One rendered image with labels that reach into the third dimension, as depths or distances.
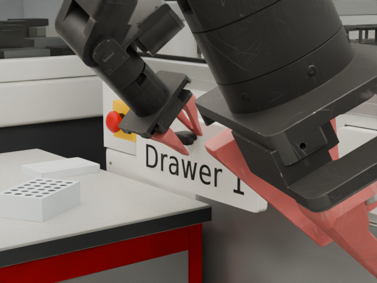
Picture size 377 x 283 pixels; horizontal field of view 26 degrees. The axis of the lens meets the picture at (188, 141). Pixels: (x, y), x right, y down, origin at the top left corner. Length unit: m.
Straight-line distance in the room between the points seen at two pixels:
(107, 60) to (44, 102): 0.98
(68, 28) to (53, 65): 0.98
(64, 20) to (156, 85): 0.16
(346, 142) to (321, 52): 0.82
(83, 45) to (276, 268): 0.53
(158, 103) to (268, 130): 0.78
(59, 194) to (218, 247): 0.29
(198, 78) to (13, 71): 0.64
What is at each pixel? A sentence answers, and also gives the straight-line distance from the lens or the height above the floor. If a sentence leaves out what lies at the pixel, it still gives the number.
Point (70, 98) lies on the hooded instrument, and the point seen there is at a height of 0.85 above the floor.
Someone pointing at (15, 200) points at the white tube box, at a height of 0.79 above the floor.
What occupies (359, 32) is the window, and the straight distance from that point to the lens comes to 1.16.
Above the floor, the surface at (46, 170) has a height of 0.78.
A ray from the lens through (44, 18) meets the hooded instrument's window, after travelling 1.98.
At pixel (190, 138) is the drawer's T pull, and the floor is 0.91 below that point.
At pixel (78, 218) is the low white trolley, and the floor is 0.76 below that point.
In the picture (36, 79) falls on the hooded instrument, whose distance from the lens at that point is 1.96.
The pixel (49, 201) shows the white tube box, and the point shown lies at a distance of 1.30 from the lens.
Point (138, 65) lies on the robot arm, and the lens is 1.05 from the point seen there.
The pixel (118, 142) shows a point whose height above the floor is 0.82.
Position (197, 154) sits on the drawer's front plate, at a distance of 1.19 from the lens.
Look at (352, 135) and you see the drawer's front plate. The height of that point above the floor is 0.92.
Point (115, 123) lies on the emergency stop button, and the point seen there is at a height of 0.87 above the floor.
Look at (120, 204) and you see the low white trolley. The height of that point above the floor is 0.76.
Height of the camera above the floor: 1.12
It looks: 11 degrees down
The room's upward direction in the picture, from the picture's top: straight up
